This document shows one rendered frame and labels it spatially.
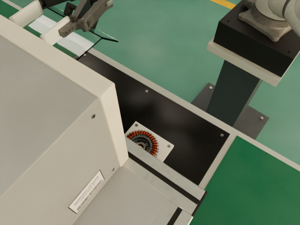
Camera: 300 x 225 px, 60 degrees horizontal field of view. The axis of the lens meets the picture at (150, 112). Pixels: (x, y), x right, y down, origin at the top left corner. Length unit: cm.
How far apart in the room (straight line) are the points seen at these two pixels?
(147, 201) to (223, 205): 43
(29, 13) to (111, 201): 40
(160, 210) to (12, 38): 30
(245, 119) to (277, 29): 88
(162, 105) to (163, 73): 109
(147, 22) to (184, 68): 60
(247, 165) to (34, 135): 72
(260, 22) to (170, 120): 50
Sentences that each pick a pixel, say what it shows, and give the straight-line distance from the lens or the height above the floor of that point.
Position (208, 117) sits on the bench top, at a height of 75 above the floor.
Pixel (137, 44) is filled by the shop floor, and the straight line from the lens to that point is 218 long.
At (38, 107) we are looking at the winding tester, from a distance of 27.
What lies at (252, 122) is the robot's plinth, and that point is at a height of 2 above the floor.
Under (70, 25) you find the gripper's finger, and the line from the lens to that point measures 54.
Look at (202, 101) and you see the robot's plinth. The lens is 185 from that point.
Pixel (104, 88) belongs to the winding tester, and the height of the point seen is 132.
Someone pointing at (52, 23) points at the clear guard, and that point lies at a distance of 76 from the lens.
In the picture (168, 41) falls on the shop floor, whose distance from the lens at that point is 222.
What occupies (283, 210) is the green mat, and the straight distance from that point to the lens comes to 88.
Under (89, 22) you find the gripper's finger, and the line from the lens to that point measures 55.
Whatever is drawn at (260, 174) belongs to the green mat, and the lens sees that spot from 88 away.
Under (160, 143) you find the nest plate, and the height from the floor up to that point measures 78.
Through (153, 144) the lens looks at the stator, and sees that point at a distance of 77.
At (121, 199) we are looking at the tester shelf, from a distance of 42.
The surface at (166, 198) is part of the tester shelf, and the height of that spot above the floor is 111.
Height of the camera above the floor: 153
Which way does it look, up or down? 59 degrees down
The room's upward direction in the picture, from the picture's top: straight up
